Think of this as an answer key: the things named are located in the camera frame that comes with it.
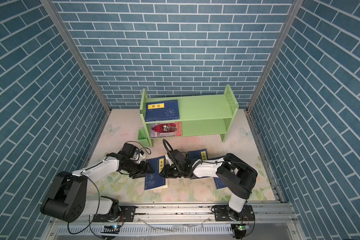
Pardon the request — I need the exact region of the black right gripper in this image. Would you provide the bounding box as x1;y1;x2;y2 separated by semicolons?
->
157;163;184;179

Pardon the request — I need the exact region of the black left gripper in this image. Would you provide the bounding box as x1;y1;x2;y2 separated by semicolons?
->
123;160;156;178

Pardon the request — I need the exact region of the red pink illustrated book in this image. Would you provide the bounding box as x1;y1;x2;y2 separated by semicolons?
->
150;122;183;138

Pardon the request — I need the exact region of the blue book yellow label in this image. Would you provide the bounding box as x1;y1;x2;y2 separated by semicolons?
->
145;100;180;122

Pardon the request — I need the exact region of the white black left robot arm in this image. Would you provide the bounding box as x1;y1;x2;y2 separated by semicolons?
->
40;143;154;223

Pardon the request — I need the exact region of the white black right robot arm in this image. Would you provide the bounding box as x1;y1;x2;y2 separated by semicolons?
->
160;151;258;214

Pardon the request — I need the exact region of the small green box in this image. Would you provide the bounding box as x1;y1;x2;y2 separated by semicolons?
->
138;128;151;147

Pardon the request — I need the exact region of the green two-tier shelf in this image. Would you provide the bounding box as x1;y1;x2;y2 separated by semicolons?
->
139;85;239;147

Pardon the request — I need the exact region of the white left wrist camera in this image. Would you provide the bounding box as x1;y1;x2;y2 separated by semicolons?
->
133;150;147;164

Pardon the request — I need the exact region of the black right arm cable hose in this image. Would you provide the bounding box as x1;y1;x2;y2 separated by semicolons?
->
162;138;187;178

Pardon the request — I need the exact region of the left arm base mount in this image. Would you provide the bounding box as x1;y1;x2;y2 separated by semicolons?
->
93;206;137;224

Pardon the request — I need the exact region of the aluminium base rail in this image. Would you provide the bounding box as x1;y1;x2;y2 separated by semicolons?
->
42;202;304;240

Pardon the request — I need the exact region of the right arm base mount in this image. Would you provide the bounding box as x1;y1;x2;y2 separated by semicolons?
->
211;205;256;222

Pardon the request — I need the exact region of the aluminium corner frame post left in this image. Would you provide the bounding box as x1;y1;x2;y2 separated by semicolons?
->
40;0;112;114

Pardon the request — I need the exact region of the aluminium corner frame post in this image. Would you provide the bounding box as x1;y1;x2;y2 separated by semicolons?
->
40;0;112;114
247;0;304;113

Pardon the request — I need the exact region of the aluminium corner frame post right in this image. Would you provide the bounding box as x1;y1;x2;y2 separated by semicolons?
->
247;0;304;113

